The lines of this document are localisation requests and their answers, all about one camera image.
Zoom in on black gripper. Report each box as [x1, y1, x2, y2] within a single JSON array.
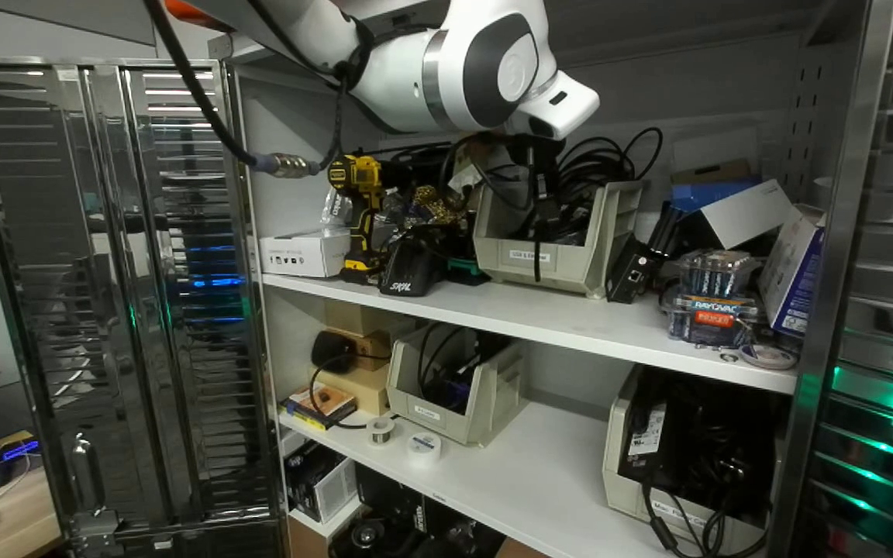
[[479, 134, 567, 246]]

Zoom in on blue cardboard box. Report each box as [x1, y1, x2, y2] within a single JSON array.
[[663, 173, 767, 249]]

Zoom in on small brown cardboard box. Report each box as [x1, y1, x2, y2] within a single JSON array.
[[321, 299, 399, 358]]

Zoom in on blue white box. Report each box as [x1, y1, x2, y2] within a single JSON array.
[[696, 175, 815, 252]]

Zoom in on white cardboard box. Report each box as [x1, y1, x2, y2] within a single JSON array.
[[256, 227, 356, 283]]

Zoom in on white box with black device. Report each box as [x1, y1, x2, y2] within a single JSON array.
[[283, 439, 364, 528]]

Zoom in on black yellow power tool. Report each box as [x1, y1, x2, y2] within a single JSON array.
[[388, 143, 491, 286]]

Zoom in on metal shelf unit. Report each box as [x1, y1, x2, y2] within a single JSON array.
[[223, 0, 893, 558]]

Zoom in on black battery charger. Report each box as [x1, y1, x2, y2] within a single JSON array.
[[376, 228, 450, 299]]

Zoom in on clear pack of batteries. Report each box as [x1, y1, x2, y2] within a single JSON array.
[[680, 249, 767, 302]]

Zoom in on crinkled plastic bag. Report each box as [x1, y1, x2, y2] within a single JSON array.
[[312, 186, 356, 234]]

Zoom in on battery pack with orange label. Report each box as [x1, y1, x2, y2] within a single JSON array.
[[663, 291, 769, 352]]

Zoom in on black round device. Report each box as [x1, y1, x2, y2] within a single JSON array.
[[308, 327, 364, 376]]

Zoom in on small white tape roll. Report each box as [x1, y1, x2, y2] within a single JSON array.
[[366, 412, 399, 448]]

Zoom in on white printed carton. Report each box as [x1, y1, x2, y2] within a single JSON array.
[[755, 206, 833, 342]]

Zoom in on clear tape roll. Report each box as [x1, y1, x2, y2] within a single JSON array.
[[742, 342, 804, 376]]

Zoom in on yellow black flat pad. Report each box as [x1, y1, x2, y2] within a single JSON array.
[[283, 394, 364, 433]]

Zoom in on metal server rack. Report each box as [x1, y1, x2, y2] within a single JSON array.
[[791, 0, 893, 558], [0, 58, 286, 558]]

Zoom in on dark device with blue light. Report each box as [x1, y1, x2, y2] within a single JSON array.
[[0, 427, 49, 493]]

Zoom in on gray storage bin with cables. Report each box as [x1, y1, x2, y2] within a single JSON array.
[[470, 175, 648, 298]]

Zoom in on black cable bundle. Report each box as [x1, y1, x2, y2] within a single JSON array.
[[558, 124, 670, 212]]

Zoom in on black cables in bin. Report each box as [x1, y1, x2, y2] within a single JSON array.
[[413, 320, 519, 412]]

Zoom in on yellow black cordless drill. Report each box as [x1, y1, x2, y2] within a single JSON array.
[[324, 148, 388, 286]]

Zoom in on black devices with cables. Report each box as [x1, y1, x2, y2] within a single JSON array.
[[616, 370, 783, 558]]

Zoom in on black robot cable hose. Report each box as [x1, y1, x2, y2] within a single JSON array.
[[140, 0, 371, 179]]

